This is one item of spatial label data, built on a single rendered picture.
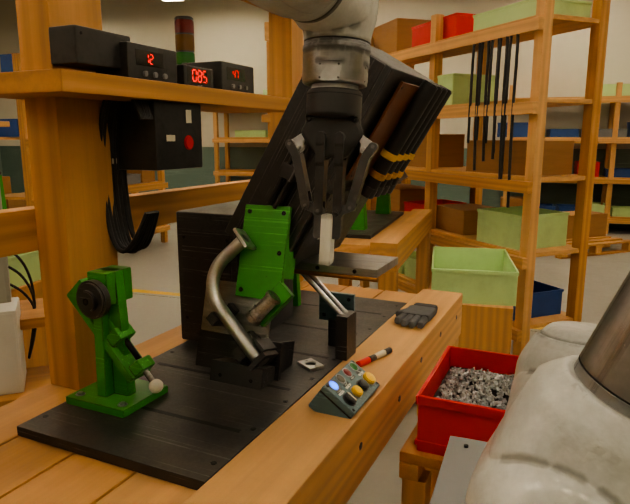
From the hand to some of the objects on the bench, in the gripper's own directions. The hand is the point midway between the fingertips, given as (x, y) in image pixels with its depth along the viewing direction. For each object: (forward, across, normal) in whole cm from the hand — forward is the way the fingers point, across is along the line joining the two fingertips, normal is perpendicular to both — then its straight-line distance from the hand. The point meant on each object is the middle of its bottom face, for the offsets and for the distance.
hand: (327, 239), depth 81 cm
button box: (+40, -1, +33) cm, 52 cm away
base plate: (+37, -26, +58) cm, 74 cm away
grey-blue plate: (+34, -9, +63) cm, 73 cm away
